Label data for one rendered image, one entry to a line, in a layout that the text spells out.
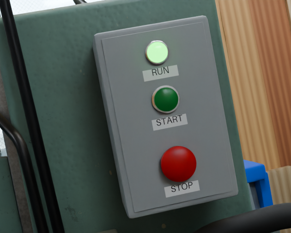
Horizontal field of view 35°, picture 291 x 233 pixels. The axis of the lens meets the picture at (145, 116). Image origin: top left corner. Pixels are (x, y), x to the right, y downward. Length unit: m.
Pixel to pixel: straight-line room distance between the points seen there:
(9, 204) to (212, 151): 0.22
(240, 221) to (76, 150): 0.17
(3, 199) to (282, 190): 1.46
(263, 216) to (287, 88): 1.61
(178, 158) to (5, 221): 0.21
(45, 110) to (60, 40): 0.07
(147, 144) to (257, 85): 1.57
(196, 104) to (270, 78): 1.62
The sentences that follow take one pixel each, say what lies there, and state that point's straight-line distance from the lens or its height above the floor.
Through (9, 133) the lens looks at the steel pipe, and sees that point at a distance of 0.44.
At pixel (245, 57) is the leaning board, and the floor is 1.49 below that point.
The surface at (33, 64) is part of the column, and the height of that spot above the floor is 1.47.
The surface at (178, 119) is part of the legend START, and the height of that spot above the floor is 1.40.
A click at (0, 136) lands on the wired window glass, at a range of 2.00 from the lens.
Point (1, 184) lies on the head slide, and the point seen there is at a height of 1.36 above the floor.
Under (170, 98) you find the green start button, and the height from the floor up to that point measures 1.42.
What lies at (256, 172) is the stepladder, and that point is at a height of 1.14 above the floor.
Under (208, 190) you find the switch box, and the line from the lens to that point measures 0.40.
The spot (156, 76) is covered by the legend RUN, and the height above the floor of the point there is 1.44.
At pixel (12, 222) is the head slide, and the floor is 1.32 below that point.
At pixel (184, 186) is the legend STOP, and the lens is 0.40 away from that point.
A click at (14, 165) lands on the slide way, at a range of 0.49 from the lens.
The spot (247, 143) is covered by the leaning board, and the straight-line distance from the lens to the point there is 1.92.
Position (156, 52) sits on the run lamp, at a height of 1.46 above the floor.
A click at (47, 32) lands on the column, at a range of 0.45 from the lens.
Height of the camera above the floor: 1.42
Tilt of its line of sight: 3 degrees down
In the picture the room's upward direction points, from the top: 11 degrees counter-clockwise
